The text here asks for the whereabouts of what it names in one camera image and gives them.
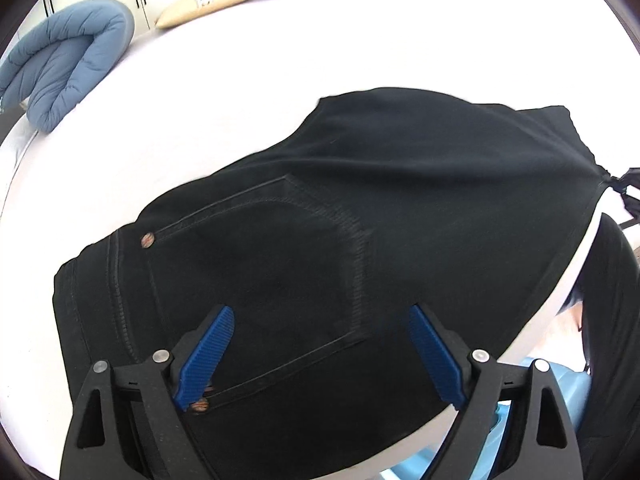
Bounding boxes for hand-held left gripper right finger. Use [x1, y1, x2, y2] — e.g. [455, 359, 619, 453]
[407, 304, 584, 480]

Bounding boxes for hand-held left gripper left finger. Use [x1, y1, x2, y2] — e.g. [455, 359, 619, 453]
[59, 305, 236, 480]

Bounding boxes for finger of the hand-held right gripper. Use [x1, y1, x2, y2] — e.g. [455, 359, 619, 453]
[600, 166, 640, 227]

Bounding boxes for black pants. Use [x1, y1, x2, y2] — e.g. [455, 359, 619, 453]
[52, 87, 609, 480]

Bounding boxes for person's black clothing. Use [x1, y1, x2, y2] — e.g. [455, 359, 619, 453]
[559, 212, 640, 461]

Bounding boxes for light blue plastic object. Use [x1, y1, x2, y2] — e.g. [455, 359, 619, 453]
[377, 357, 594, 480]

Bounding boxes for white bed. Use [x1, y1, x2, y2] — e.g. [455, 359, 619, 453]
[0, 0, 640, 480]

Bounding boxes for folded blue quilt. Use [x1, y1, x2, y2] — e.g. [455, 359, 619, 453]
[0, 0, 135, 134]

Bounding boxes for yellow pillow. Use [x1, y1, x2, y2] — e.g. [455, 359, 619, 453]
[155, 0, 259, 30]

